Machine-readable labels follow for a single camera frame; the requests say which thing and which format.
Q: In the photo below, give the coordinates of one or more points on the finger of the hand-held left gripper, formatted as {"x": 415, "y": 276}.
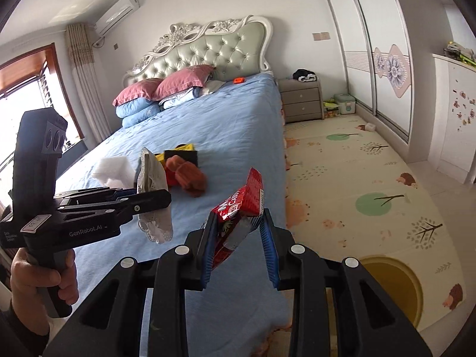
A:
{"x": 148, "y": 199}
{"x": 124, "y": 193}

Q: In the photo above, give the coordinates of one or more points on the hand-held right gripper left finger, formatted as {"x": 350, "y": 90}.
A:
{"x": 208, "y": 258}

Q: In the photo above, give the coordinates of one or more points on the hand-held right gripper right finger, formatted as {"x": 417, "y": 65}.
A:
{"x": 269, "y": 258}

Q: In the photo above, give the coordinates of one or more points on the yellow milk carton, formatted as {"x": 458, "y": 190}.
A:
{"x": 186, "y": 147}

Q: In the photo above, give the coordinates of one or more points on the red snack packet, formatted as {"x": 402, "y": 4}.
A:
{"x": 245, "y": 197}

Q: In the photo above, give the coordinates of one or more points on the person's left hand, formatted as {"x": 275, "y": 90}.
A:
{"x": 26, "y": 271}

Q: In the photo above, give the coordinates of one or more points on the white tissue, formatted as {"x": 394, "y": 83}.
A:
{"x": 111, "y": 171}

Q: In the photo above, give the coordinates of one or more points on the folded blue quilt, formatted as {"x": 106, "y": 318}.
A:
{"x": 137, "y": 113}

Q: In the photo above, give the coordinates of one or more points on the pink pillow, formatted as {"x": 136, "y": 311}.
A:
{"x": 137, "y": 91}
{"x": 186, "y": 78}

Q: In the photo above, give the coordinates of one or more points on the cartoon tree play mat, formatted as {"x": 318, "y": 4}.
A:
{"x": 334, "y": 178}

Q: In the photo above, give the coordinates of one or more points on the beige curtain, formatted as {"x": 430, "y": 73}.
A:
{"x": 89, "y": 89}

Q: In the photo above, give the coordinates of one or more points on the patterned white blue pillow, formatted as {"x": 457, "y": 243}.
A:
{"x": 182, "y": 98}

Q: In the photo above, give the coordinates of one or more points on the bed with blue sheet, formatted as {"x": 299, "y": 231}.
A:
{"x": 230, "y": 126}

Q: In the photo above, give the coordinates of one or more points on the grey nightstand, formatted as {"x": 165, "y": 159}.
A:
{"x": 301, "y": 100}

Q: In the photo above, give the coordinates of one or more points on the colourful toy pile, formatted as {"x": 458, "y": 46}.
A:
{"x": 330, "y": 108}

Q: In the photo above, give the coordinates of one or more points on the tufted green headboard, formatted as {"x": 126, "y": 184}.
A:
{"x": 215, "y": 48}

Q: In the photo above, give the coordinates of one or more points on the white green storage box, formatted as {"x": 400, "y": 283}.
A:
{"x": 345, "y": 105}

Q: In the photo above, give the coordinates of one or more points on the white air conditioner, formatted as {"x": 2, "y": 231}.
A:
{"x": 117, "y": 13}

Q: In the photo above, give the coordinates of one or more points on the black white cloth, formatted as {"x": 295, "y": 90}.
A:
{"x": 303, "y": 75}

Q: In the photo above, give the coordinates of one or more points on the white cabinet with stickers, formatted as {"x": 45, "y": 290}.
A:
{"x": 453, "y": 119}

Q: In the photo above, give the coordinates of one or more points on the white floral wardrobe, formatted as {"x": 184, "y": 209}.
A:
{"x": 372, "y": 18}

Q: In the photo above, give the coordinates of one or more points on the yellow green clutter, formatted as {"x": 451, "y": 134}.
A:
{"x": 461, "y": 54}

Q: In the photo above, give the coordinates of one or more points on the wooden frame window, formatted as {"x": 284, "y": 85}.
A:
{"x": 33, "y": 93}

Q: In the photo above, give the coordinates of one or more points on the wall socket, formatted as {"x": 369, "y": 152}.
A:
{"x": 321, "y": 36}

